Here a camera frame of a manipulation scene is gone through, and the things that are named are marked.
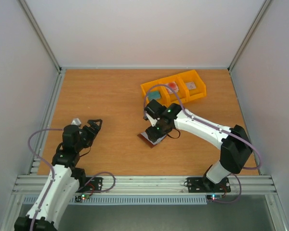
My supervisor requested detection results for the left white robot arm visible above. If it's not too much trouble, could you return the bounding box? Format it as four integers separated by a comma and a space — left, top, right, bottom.
14, 119, 103, 231

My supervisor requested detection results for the grey white card stack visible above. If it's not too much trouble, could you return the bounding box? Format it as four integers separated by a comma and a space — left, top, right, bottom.
185, 81, 197, 90

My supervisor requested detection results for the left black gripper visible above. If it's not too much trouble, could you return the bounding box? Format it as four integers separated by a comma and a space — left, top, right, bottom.
76, 119, 103, 151

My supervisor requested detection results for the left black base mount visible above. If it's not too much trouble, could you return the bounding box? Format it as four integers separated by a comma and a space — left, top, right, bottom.
77, 177, 103, 193

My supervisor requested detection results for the grey slotted cable duct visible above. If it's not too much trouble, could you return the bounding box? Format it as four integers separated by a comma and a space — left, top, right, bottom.
22, 195, 208, 205

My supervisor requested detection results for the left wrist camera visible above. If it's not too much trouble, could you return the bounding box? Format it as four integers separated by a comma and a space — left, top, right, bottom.
71, 118, 81, 127

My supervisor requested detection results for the left circuit board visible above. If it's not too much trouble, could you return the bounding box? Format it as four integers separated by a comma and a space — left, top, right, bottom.
74, 194, 90, 203

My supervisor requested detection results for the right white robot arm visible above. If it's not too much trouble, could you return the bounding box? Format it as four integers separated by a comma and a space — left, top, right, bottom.
142, 100, 252, 192

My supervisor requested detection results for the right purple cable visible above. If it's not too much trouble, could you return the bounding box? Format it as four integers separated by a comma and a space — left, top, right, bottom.
143, 84, 262, 205

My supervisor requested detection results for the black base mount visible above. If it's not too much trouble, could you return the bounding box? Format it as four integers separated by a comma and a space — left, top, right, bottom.
184, 177, 231, 193
77, 177, 103, 193

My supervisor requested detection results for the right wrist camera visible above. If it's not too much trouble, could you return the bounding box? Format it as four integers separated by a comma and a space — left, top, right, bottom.
143, 113, 158, 127

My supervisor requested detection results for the aluminium front rail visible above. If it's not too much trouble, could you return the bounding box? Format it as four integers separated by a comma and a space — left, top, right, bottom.
12, 175, 277, 195

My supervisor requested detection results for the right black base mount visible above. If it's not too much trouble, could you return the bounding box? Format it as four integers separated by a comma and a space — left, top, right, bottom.
184, 177, 231, 193

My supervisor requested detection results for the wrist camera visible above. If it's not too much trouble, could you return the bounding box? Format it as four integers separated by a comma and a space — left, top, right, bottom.
71, 118, 81, 127
143, 113, 158, 127

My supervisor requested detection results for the brown leather card holder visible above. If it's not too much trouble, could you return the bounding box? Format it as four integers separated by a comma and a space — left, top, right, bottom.
137, 131, 169, 149

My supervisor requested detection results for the yellow three-compartment bin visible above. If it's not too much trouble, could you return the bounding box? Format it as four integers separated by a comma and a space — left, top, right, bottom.
140, 70, 207, 107

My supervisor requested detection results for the circuit board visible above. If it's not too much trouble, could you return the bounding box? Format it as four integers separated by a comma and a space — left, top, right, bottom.
207, 194, 223, 201
74, 194, 90, 203

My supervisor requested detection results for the teal card stack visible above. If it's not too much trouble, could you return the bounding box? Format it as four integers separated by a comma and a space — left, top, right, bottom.
147, 90, 161, 101

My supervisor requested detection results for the right circuit board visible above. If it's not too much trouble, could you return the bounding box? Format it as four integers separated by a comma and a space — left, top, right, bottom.
207, 194, 223, 201

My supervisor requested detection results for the red circle card stack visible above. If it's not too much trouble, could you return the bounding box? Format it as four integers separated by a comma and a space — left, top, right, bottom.
166, 81, 179, 94

